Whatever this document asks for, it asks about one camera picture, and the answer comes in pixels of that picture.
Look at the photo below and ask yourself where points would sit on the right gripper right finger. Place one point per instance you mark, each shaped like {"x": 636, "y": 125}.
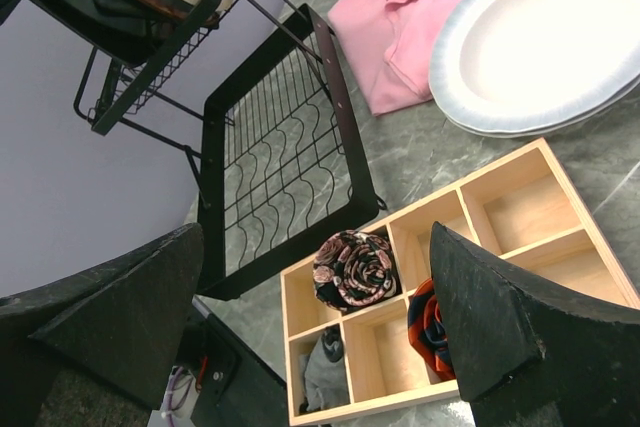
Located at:
{"x": 527, "y": 351}

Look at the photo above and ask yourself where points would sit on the floral rolled tie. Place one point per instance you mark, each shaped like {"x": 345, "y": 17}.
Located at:
{"x": 353, "y": 270}

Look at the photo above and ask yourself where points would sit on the grey rolled cloth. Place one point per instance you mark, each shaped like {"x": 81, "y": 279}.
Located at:
{"x": 323, "y": 374}

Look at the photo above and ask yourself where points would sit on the pink folded cloth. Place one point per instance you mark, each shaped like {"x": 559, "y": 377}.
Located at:
{"x": 388, "y": 45}

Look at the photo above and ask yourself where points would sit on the orange and black rolled tie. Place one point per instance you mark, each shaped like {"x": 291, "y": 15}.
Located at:
{"x": 426, "y": 331}

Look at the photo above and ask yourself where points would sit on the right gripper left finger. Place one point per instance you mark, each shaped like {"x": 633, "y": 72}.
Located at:
{"x": 96, "y": 348}

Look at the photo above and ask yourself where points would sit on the white deep plate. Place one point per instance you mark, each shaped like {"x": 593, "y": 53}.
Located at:
{"x": 550, "y": 128}

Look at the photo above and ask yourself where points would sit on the wooden compartment tray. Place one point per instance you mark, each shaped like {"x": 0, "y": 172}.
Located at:
{"x": 522, "y": 208}

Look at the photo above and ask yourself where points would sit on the white round plate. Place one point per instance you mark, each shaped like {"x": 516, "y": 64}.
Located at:
{"x": 520, "y": 64}

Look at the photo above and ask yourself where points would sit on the black wire dish rack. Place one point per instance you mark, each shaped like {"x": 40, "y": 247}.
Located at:
{"x": 279, "y": 164}

